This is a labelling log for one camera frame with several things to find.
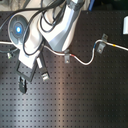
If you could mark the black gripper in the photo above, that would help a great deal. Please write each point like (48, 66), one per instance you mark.
(25, 73)

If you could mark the grey connector plug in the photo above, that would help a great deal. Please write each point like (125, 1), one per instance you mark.
(43, 69)

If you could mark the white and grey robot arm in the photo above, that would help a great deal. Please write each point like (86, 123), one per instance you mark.
(41, 21)

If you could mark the grey metal cable clip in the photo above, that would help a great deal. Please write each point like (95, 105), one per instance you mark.
(102, 44)
(67, 56)

